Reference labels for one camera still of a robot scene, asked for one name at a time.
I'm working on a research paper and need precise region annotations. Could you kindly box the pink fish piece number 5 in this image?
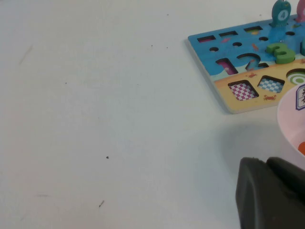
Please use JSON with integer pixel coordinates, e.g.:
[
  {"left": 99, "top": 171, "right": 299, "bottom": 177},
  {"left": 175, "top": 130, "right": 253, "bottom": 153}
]
[{"left": 295, "top": 0, "right": 305, "bottom": 22}]

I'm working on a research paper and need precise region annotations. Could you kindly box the teal fish piece number 4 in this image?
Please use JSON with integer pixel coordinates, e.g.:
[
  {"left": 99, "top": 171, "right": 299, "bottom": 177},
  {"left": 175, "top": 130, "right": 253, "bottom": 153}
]
[{"left": 271, "top": 0, "right": 291, "bottom": 27}]

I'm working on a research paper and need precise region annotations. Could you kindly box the pink plastic bowl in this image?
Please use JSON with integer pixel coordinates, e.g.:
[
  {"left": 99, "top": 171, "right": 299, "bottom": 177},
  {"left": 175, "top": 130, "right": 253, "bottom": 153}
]
[{"left": 276, "top": 82, "right": 305, "bottom": 171}]

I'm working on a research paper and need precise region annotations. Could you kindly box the green wooden number 3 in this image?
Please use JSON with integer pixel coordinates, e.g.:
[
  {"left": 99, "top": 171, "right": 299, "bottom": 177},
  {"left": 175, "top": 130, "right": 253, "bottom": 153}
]
[{"left": 265, "top": 41, "right": 296, "bottom": 64}]

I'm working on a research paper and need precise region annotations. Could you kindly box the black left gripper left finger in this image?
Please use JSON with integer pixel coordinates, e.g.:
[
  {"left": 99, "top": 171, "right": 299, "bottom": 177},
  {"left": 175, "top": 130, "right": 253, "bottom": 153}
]
[{"left": 235, "top": 156, "right": 305, "bottom": 229}]

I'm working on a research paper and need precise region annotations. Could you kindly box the colourful wooden puzzle board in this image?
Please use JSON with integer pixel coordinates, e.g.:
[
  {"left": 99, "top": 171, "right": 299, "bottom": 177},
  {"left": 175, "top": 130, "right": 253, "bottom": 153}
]
[{"left": 185, "top": 13, "right": 305, "bottom": 115}]

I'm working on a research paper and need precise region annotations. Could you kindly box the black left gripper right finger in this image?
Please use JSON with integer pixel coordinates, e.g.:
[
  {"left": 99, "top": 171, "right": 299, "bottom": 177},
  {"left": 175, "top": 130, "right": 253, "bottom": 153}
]
[{"left": 265, "top": 156, "right": 305, "bottom": 198}]

